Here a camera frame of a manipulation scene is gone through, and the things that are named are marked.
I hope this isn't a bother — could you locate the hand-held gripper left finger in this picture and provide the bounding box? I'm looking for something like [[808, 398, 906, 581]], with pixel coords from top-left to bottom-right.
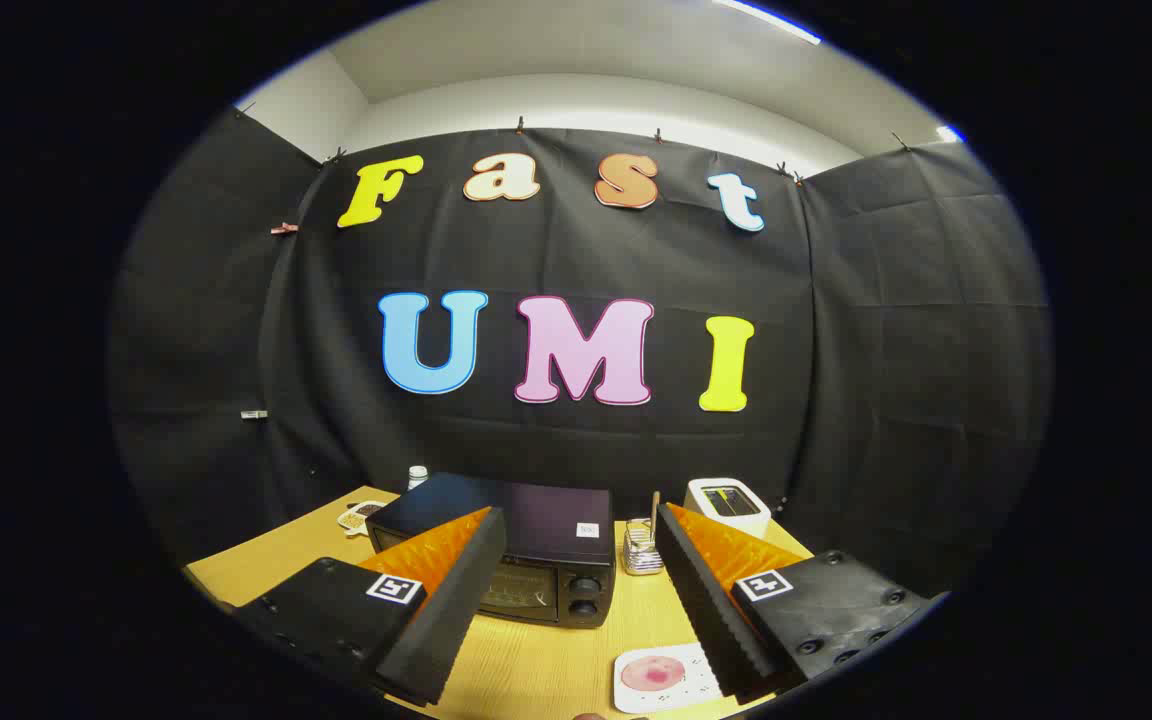
[[233, 506, 508, 707]]

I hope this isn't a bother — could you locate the small white snack dish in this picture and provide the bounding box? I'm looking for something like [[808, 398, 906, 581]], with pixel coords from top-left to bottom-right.
[[337, 500, 389, 536]]

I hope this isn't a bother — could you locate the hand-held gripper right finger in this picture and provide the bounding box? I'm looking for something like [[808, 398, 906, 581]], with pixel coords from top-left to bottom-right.
[[656, 502, 947, 704]]

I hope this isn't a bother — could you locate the black backdrop cloth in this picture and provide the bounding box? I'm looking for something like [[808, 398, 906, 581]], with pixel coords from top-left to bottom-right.
[[106, 105, 1054, 601]]

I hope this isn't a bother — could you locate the white square plate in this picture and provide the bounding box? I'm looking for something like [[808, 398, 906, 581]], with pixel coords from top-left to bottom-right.
[[613, 642, 723, 715]]

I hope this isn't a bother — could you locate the pink ham slice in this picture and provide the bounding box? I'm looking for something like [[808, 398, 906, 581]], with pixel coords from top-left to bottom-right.
[[621, 657, 685, 692]]

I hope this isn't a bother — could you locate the white toaster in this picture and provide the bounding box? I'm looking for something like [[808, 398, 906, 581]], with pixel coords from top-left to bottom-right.
[[684, 477, 773, 541]]

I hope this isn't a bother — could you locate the black toaster oven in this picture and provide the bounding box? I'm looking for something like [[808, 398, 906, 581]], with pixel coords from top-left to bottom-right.
[[366, 472, 619, 629]]

